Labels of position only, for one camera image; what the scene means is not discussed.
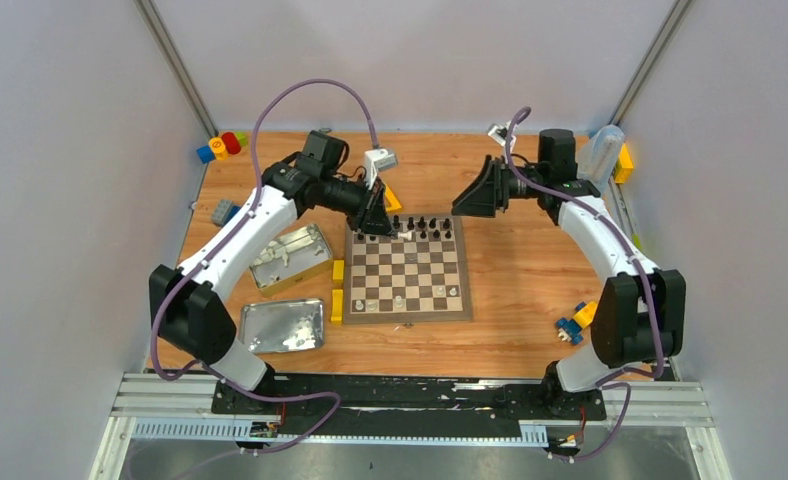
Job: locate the clear blue plastic container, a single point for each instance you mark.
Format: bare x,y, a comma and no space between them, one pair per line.
597,158

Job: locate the yellow blue toy car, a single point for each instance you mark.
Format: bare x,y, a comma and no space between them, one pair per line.
571,329

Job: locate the small yellow rectangular block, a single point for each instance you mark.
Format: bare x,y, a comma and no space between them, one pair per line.
338,271

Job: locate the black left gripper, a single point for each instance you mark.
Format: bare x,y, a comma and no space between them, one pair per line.
369,203

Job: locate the silver tin lid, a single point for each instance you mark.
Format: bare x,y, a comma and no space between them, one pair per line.
282,326

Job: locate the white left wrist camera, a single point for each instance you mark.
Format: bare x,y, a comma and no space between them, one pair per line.
376,161

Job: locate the gray lego brick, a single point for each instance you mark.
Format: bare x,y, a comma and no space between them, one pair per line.
222,212

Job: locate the black chess pieces row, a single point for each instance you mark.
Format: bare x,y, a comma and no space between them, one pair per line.
427,228

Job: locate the blue cube block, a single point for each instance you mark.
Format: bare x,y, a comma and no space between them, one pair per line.
205,154

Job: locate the yellow cylinder block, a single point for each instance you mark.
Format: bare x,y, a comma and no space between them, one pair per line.
218,148

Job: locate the green block at corner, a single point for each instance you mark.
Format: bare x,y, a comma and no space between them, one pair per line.
242,138

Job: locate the blue lego brick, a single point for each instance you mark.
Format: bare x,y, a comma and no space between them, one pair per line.
233,210

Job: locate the gold tin with white pieces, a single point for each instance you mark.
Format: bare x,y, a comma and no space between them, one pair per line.
290,259

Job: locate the yellow triangle frame block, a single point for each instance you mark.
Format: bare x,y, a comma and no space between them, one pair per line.
392,203

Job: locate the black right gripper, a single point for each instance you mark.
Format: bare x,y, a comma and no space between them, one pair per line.
487,192

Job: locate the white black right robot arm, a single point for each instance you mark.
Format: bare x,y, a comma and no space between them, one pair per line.
640,314

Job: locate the yellow block at right wall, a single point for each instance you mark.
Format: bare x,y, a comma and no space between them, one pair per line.
624,167

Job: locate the red cylinder block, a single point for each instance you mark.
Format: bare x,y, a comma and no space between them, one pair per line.
231,143

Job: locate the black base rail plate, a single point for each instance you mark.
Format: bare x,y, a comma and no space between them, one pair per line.
408,406

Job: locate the wooden chess board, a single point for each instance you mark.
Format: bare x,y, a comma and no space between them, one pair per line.
412,270

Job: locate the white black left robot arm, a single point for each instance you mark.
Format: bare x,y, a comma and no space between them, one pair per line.
187,302

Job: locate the yellow arch block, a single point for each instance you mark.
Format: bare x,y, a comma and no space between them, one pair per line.
337,306

